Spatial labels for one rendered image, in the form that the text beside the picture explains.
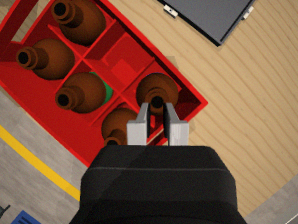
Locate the brown bottle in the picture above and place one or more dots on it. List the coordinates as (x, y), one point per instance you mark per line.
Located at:
(84, 91)
(51, 60)
(113, 128)
(82, 23)
(157, 88)

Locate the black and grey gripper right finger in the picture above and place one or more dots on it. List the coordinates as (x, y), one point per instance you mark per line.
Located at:
(178, 129)

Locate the red divided crate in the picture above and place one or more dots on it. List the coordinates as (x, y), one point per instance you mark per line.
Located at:
(115, 57)

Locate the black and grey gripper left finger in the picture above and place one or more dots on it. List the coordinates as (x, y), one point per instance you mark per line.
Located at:
(139, 130)

